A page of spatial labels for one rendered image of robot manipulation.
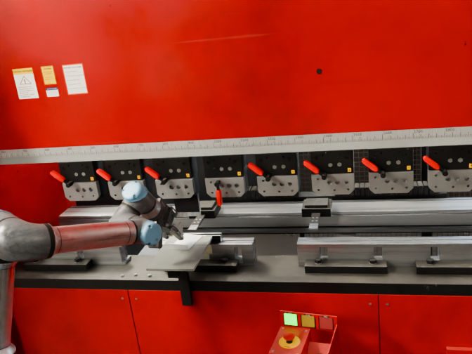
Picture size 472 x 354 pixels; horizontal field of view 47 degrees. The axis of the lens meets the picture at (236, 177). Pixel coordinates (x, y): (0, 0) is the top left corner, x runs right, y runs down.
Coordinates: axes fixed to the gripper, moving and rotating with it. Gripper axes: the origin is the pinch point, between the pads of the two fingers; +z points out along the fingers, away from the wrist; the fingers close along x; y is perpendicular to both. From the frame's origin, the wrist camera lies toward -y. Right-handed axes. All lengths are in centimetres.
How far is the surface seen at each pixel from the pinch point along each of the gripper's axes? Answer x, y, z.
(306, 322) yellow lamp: -52, -21, 14
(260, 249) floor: 42, 78, 201
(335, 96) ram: -59, 47, -24
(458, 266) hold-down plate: -100, 9, 25
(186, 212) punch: 1.0, 13.9, 5.2
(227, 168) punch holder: -19.4, 25.9, -9.4
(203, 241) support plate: -7.7, 3.5, 9.2
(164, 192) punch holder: 6.2, 16.3, -6.1
